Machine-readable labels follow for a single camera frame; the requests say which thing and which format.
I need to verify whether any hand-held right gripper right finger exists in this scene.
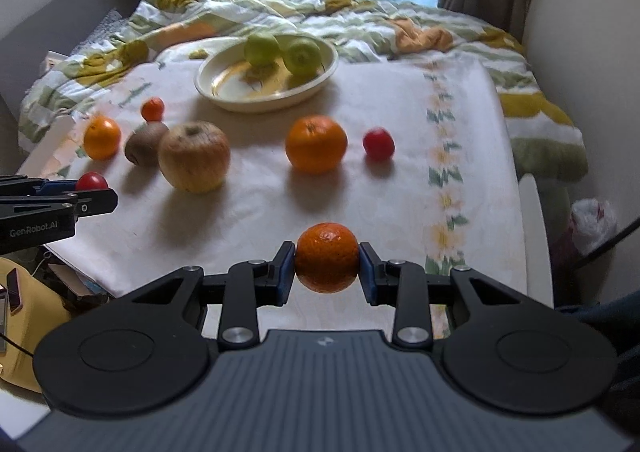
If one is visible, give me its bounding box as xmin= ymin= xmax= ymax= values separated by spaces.
xmin=359 ymin=242 xmax=539 ymax=349

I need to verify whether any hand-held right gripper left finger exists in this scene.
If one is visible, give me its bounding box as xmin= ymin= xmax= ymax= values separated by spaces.
xmin=119 ymin=241 xmax=297 ymax=352

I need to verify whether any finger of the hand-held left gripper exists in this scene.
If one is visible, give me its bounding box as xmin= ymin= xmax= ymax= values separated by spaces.
xmin=0 ymin=188 xmax=119 ymax=224
xmin=0 ymin=175 xmax=82 ymax=199

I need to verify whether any red cherry tomato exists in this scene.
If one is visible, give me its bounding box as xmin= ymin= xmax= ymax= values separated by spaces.
xmin=75 ymin=172 xmax=109 ymax=192
xmin=362 ymin=127 xmax=396 ymax=161

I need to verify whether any glossy orange mandarin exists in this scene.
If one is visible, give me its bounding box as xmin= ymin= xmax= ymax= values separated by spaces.
xmin=295 ymin=222 xmax=361 ymax=294

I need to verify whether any medium orange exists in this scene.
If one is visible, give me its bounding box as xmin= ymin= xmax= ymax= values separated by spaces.
xmin=83 ymin=116 xmax=122 ymax=161

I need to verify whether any brown kiwi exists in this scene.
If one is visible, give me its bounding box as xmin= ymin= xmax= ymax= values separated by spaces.
xmin=124 ymin=121 xmax=170 ymax=166

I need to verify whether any yellow-red apple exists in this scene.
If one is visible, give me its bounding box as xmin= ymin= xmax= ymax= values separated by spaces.
xmin=158 ymin=121 xmax=232 ymax=194

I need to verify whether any large orange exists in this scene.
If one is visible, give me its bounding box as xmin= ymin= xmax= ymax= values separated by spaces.
xmin=285 ymin=115 xmax=349 ymax=173

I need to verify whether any cream round bowl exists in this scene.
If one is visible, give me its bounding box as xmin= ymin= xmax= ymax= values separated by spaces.
xmin=194 ymin=33 xmax=340 ymax=113

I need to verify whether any dark red flat object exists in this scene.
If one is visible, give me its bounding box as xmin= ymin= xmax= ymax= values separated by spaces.
xmin=6 ymin=268 xmax=24 ymax=312

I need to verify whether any yellow cloth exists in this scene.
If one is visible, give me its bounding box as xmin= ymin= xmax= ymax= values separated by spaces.
xmin=0 ymin=256 xmax=72 ymax=394

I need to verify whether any small orange mandarin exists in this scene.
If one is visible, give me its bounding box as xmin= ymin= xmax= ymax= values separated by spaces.
xmin=141 ymin=97 xmax=165 ymax=122

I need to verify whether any grey patterned pillow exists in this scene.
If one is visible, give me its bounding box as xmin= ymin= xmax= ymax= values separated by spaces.
xmin=70 ymin=7 xmax=132 ymax=56

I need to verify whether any grey bed headboard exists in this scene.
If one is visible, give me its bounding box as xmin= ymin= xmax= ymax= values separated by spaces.
xmin=0 ymin=0 xmax=147 ymax=109

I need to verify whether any green apple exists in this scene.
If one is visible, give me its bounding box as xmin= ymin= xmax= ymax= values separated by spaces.
xmin=243 ymin=31 xmax=282 ymax=67
xmin=283 ymin=37 xmax=322 ymax=75

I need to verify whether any white plastic bag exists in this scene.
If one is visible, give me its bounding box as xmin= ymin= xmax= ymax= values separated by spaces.
xmin=570 ymin=199 xmax=619 ymax=256

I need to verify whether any striped floral quilt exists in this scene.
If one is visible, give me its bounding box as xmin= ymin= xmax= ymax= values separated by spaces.
xmin=17 ymin=0 xmax=589 ymax=183

